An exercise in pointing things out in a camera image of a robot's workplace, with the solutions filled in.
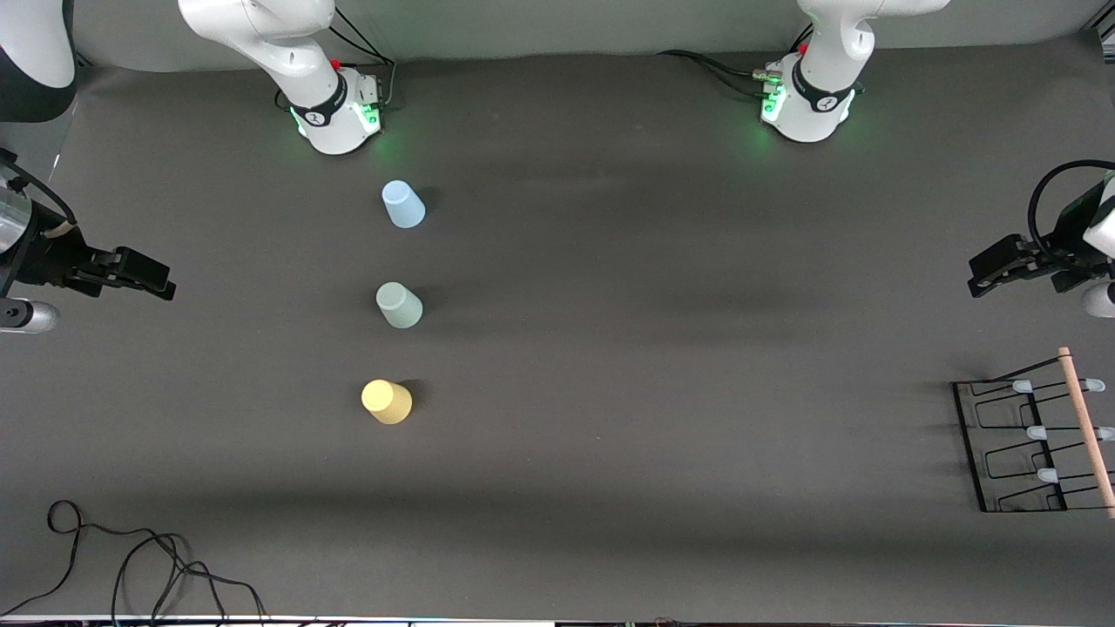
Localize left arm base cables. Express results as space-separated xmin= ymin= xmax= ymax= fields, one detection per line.
xmin=658 ymin=26 xmax=815 ymax=97

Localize light blue plastic cup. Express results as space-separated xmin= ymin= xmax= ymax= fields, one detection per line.
xmin=382 ymin=180 xmax=427 ymax=229

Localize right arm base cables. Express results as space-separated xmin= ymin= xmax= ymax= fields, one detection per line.
xmin=277 ymin=7 xmax=397 ymax=114

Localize loose black cable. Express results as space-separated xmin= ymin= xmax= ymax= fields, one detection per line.
xmin=0 ymin=500 xmax=267 ymax=624

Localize yellow plastic cup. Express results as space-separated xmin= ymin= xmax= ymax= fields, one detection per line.
xmin=362 ymin=380 xmax=413 ymax=425

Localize black wire cup holder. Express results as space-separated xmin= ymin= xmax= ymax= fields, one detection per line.
xmin=951 ymin=347 xmax=1115 ymax=520

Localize pale green plastic cup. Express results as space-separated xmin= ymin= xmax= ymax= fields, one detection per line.
xmin=375 ymin=282 xmax=423 ymax=329

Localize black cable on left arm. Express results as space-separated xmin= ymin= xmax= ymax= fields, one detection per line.
xmin=1028 ymin=159 xmax=1115 ymax=266

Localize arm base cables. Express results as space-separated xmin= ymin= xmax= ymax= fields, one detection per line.
xmin=277 ymin=7 xmax=397 ymax=114
xmin=658 ymin=26 xmax=815 ymax=97

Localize grey table mat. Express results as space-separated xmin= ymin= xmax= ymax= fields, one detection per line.
xmin=0 ymin=33 xmax=1115 ymax=621

